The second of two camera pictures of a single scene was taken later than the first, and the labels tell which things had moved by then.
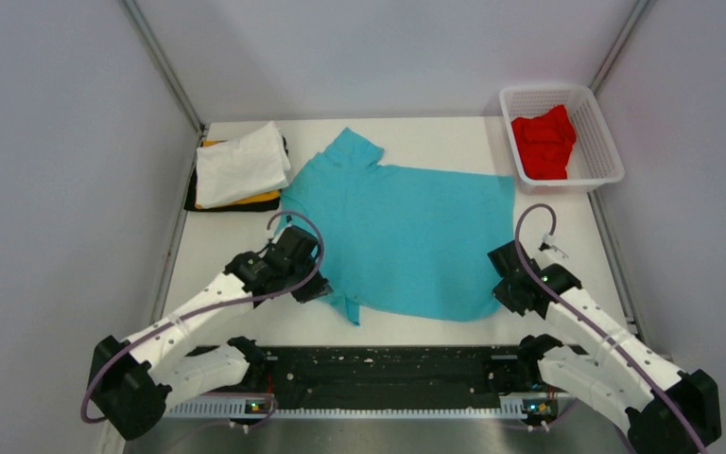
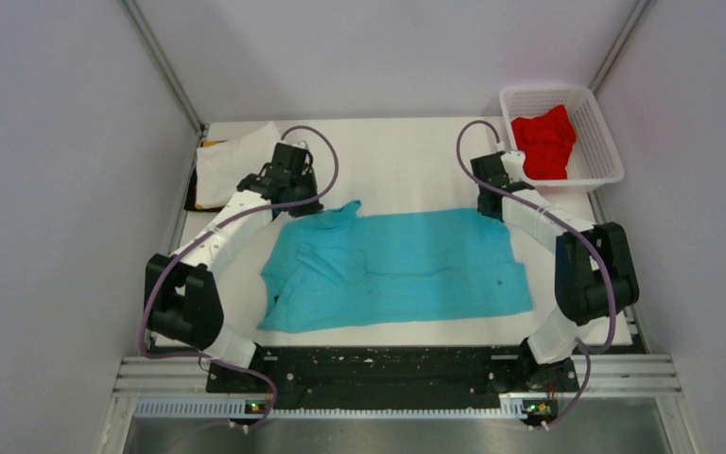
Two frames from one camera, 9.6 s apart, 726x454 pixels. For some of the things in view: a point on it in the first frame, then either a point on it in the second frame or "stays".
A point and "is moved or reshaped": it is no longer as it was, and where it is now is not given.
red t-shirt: [545, 143] stays
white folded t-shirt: [252, 165] stays
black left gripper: [317, 287] -> [305, 210]
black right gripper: [501, 291] -> [481, 213]
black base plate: [460, 377] stays
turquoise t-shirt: [399, 241] is moved or reshaped
